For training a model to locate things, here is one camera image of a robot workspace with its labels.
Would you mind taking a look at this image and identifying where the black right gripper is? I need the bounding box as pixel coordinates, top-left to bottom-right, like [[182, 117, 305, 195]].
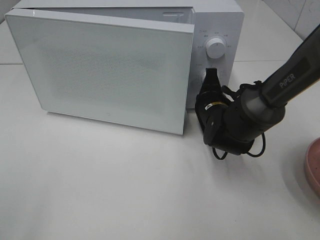
[[195, 67, 232, 125]]

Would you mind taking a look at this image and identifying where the white microwave door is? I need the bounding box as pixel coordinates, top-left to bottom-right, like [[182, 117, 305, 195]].
[[5, 8, 194, 135]]

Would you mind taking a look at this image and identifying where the pink round plate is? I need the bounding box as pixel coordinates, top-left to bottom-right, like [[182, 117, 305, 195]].
[[304, 137, 320, 198]]

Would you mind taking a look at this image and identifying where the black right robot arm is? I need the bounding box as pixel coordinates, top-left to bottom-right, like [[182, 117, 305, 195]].
[[195, 27, 320, 160]]

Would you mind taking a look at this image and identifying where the lower white timer knob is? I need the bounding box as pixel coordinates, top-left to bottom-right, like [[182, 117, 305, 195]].
[[197, 70, 206, 87]]

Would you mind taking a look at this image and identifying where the upper white power knob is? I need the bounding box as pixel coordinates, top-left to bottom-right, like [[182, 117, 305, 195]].
[[205, 36, 227, 59]]

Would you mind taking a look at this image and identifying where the white microwave oven body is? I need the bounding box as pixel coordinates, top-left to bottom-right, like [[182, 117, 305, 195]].
[[5, 0, 244, 109]]

